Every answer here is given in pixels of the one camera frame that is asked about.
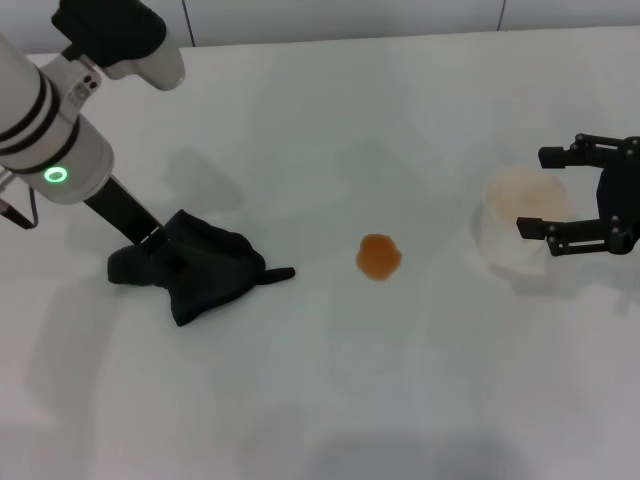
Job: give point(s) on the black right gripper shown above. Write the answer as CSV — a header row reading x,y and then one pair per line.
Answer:
x,y
622,195

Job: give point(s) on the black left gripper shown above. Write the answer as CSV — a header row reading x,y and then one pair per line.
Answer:
x,y
125,212

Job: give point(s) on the dark blue rag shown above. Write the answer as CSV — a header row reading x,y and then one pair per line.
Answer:
x,y
220,260

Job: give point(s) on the white plastic cup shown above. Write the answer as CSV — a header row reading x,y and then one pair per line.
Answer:
x,y
505,235

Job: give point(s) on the brown liquid stain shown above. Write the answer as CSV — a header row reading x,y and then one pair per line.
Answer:
x,y
378,257

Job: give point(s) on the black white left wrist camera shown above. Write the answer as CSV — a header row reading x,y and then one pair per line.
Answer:
x,y
120,35

